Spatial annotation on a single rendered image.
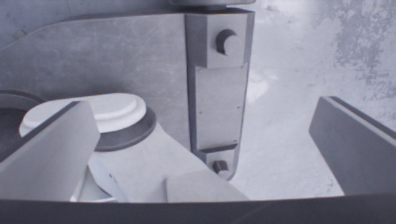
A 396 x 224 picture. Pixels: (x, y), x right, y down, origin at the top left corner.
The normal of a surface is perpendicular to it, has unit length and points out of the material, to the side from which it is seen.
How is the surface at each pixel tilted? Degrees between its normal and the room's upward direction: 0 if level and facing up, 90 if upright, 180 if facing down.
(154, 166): 90
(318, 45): 0
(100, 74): 0
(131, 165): 90
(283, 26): 0
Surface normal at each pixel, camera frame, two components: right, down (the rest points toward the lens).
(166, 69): 0.21, 0.51
